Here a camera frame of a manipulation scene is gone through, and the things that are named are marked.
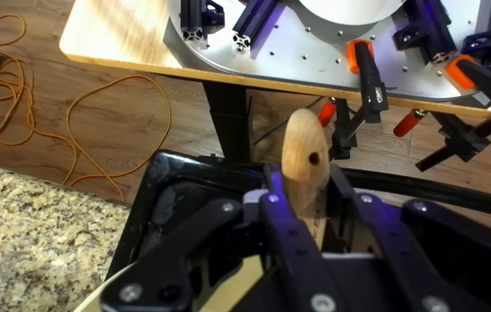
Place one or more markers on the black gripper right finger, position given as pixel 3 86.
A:
pixel 364 225

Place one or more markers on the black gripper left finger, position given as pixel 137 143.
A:
pixel 296 279

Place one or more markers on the wooden spoon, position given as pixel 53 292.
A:
pixel 305 171

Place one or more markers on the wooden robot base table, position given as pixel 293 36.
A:
pixel 138 36

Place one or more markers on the black electric stove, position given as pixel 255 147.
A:
pixel 194 223

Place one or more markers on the orange black clamp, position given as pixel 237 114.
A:
pixel 373 93

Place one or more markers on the aluminium mounting plate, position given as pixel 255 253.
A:
pixel 305 43

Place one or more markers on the white pot with handles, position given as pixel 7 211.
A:
pixel 93 303

